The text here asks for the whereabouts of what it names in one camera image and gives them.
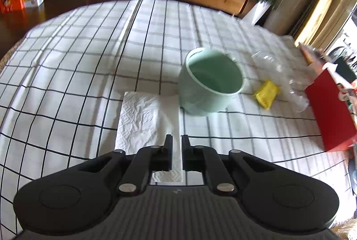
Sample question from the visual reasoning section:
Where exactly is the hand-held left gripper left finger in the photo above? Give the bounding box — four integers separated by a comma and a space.
78, 134, 174, 197

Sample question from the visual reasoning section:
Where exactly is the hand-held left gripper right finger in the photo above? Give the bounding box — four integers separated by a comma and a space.
181, 135, 279, 197

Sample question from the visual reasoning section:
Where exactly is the white paper tissue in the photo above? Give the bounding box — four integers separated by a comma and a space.
114, 91, 186, 183

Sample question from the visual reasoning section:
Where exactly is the red cardboard box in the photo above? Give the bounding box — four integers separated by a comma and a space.
304, 62, 357, 153

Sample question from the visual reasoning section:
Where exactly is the pale green ceramic cup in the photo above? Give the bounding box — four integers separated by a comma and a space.
178, 47, 246, 117

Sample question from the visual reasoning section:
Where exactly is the yellow packet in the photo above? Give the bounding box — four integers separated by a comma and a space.
253, 79, 280, 109

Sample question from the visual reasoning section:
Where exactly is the white checked tablecloth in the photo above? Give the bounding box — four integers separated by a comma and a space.
0, 0, 357, 240

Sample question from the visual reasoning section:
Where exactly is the clear crumpled plastic wrapper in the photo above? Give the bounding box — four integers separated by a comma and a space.
249, 49, 310, 113

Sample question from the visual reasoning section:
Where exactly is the white plant pot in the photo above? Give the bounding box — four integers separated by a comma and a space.
243, 0, 272, 26

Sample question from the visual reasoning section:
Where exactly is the dark green bag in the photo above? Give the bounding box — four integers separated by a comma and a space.
333, 57, 357, 82

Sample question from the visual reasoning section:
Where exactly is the washing machine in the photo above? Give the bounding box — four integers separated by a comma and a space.
326, 45, 349, 62

